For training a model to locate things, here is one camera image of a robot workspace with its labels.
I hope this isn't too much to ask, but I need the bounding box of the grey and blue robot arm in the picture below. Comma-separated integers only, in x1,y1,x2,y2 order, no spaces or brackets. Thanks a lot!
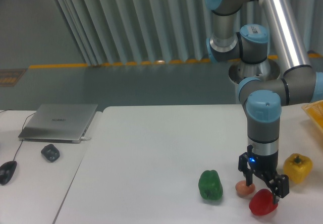
205,0,322,203

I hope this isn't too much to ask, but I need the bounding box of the black mouse cable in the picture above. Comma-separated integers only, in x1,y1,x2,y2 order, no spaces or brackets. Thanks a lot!
0,109,37,162

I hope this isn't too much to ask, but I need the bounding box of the silver laptop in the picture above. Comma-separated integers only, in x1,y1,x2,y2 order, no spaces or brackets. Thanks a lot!
19,104,97,143

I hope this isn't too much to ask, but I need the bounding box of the red bell pepper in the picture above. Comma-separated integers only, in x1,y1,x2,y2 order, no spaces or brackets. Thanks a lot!
249,189,278,216

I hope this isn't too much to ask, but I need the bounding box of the black computer mouse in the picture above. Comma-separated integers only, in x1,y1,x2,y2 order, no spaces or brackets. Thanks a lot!
0,160,17,186

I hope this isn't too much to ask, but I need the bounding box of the green bell pepper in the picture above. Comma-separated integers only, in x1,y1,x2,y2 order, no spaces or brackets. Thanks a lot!
198,170,223,201

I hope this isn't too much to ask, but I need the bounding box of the brown egg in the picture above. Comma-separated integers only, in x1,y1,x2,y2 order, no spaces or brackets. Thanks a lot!
235,180,255,197

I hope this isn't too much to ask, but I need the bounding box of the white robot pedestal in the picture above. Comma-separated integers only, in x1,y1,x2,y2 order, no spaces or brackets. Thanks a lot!
229,59,281,104

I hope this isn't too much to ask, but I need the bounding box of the folding partition screen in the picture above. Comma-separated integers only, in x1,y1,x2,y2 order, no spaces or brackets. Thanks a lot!
57,0,322,70

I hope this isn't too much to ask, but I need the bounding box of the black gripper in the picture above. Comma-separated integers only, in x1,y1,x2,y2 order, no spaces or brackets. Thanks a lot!
238,145,289,204

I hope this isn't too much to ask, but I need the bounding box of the black power adapter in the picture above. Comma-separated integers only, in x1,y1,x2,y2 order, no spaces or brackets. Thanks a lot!
41,144,60,162

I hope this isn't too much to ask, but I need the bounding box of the yellow bell pepper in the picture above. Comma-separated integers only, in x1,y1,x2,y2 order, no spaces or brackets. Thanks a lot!
283,153,313,184

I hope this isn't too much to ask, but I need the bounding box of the yellow plastic basket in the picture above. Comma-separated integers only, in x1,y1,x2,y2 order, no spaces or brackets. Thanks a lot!
301,100,323,132

